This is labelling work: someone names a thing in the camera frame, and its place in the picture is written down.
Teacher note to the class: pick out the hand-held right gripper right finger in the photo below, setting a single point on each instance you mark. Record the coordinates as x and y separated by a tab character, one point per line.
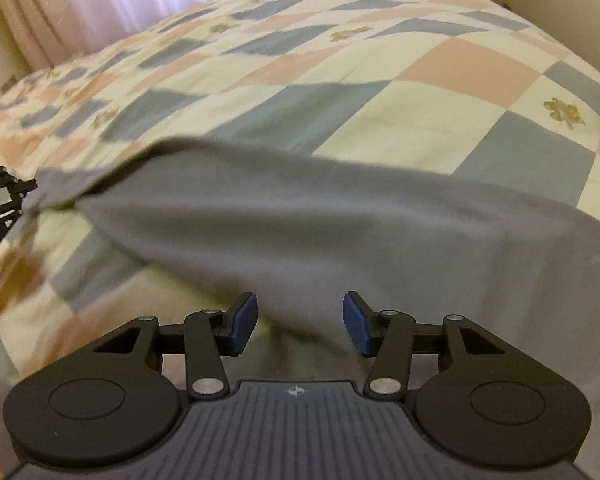
356	322

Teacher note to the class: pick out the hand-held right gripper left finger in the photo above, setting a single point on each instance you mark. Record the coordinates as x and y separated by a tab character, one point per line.
243	322

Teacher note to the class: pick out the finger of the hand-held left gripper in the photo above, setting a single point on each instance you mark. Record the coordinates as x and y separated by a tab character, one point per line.
6	195

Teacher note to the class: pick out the grey garment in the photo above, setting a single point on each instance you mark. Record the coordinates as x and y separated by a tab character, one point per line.
300	240

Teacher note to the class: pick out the pink sheer curtain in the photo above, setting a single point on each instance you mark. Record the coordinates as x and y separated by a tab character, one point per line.
100	0

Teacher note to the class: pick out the checkered pastel bed blanket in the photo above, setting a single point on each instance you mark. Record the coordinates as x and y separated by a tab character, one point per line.
330	75

